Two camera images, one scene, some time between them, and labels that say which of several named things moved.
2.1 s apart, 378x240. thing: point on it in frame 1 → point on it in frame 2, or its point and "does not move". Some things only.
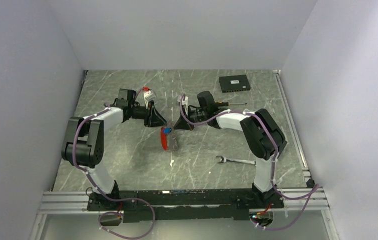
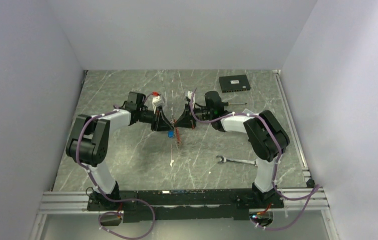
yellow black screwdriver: x=220 y=104 does not move
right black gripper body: x=197 y=115 does not move
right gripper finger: x=181 y=124 does not move
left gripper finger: x=158 y=124 → x=164 y=128
